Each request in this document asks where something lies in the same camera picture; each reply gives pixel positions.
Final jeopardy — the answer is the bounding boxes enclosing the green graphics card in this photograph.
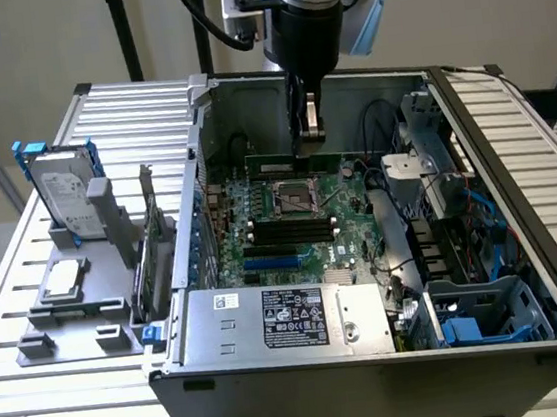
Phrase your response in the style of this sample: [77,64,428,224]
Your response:
[120,162,177,324]

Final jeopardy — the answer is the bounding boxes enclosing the silver power supply unit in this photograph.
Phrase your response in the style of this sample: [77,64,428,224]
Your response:
[169,268,397,378]

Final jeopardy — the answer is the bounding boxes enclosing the blue disk bay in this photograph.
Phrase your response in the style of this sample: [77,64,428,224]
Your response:
[420,266,557,354]

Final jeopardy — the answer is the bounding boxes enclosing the silver chipset heatsink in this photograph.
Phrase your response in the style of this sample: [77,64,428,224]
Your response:
[324,265,358,289]

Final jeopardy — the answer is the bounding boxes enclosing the silver CPU chip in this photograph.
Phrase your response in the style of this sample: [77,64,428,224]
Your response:
[42,259,86,299]

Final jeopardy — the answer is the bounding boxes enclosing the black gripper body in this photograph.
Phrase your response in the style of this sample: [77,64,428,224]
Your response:
[258,0,351,86]

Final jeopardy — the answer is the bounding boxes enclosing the blue wire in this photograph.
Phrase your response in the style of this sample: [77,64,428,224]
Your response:
[461,181,525,293]

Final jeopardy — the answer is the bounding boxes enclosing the black expansion slot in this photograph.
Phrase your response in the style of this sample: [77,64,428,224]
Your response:
[240,240,299,264]

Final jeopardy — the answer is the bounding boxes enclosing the green motherboard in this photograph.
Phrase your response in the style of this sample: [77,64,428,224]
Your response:
[202,148,401,322]

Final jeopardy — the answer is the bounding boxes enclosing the open black PC case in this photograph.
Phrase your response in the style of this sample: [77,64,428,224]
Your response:
[112,34,557,417]

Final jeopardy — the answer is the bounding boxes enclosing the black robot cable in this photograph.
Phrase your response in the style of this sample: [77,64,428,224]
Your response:
[168,0,256,59]

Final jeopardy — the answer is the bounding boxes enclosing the CPU socket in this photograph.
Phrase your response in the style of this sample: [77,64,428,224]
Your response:
[258,175,325,221]

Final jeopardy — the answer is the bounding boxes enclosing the grey parts rack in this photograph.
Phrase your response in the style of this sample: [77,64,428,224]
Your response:
[0,169,191,369]

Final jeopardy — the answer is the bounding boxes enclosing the green RAM stick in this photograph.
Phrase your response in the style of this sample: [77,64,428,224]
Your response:
[242,144,345,183]

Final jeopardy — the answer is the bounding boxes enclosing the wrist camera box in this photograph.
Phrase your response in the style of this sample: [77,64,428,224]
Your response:
[219,0,286,50]

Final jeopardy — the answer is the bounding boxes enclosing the silver hard disk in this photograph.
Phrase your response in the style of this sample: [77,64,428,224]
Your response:
[11,131,112,254]

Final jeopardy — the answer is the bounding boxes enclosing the blue expansion slot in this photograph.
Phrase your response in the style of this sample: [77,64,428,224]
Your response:
[242,252,303,277]

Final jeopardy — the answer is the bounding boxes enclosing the grey metal drive cage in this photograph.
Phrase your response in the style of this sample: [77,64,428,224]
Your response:
[373,86,466,222]

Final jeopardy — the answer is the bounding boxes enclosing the black pole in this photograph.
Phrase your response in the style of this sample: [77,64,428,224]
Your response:
[186,0,217,77]
[101,0,145,86]

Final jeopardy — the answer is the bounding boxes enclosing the black RAM slot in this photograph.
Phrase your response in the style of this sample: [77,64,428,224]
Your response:
[249,227,339,252]
[249,215,338,240]
[250,209,337,233]
[249,221,339,246]

